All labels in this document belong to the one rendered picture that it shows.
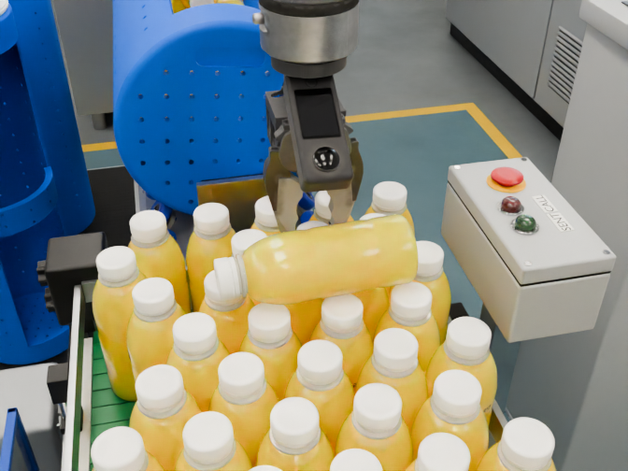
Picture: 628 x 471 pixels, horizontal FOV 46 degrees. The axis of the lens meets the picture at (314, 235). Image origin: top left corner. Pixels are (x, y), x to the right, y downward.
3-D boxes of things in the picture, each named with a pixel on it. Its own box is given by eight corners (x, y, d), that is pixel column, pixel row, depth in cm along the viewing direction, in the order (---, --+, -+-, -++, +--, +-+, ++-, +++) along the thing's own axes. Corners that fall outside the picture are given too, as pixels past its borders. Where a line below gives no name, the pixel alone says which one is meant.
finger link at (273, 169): (301, 204, 77) (314, 130, 72) (304, 213, 76) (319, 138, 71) (257, 203, 76) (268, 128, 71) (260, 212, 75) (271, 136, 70)
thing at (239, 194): (275, 244, 102) (272, 166, 95) (278, 254, 100) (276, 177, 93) (203, 253, 100) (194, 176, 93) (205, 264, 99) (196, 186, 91)
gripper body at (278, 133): (334, 135, 80) (335, 26, 73) (354, 175, 73) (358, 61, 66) (264, 142, 79) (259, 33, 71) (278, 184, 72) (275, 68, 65)
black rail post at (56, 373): (83, 410, 82) (69, 360, 77) (82, 432, 80) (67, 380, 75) (63, 413, 82) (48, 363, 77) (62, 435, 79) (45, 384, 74)
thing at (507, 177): (513, 172, 85) (515, 163, 84) (527, 189, 82) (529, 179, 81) (484, 176, 84) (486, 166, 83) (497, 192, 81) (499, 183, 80)
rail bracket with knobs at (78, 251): (132, 290, 99) (120, 227, 93) (133, 325, 93) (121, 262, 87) (55, 300, 97) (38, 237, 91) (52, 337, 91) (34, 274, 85)
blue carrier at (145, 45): (239, 11, 175) (245, -119, 159) (322, 217, 106) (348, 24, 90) (116, 8, 168) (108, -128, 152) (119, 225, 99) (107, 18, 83)
